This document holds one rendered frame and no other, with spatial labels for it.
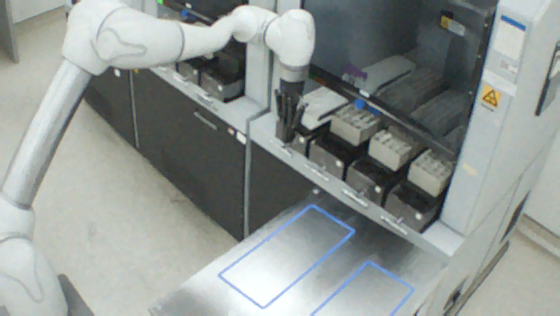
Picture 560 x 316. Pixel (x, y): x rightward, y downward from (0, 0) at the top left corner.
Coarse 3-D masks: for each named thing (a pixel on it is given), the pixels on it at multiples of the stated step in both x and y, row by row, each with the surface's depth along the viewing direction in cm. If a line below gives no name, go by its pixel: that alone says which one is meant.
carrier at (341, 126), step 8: (336, 112) 166; (336, 120) 165; (344, 120) 165; (336, 128) 167; (344, 128) 164; (352, 128) 162; (360, 128) 161; (344, 136) 166; (352, 136) 163; (360, 136) 161
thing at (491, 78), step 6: (486, 72) 119; (486, 78) 120; (492, 78) 119; (498, 78) 117; (492, 84) 119; (498, 84) 118; (504, 84) 117; (510, 84) 115; (504, 90) 117; (510, 90) 116
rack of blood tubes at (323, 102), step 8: (320, 88) 180; (328, 88) 182; (304, 96) 176; (312, 96) 177; (320, 96) 177; (328, 96) 178; (336, 96) 178; (312, 104) 173; (320, 104) 174; (328, 104) 174; (336, 104) 174; (344, 104) 181; (312, 112) 170; (320, 112) 169; (328, 112) 180; (304, 120) 170; (312, 120) 168; (320, 120) 176; (328, 120) 175; (312, 128) 170
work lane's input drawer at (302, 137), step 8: (280, 120) 174; (280, 128) 175; (296, 128) 170; (304, 128) 170; (320, 128) 172; (280, 136) 177; (296, 136) 170; (304, 136) 168; (312, 136) 169; (272, 144) 174; (288, 144) 174; (296, 144) 172; (304, 144) 169; (288, 152) 170; (304, 152) 171
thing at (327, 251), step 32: (320, 192) 146; (288, 224) 136; (320, 224) 137; (352, 224) 137; (224, 256) 126; (256, 256) 127; (288, 256) 128; (320, 256) 128; (352, 256) 128; (384, 256) 129; (416, 256) 129; (192, 288) 117; (224, 288) 118; (256, 288) 119; (288, 288) 120; (320, 288) 120; (352, 288) 120; (384, 288) 120; (416, 288) 121
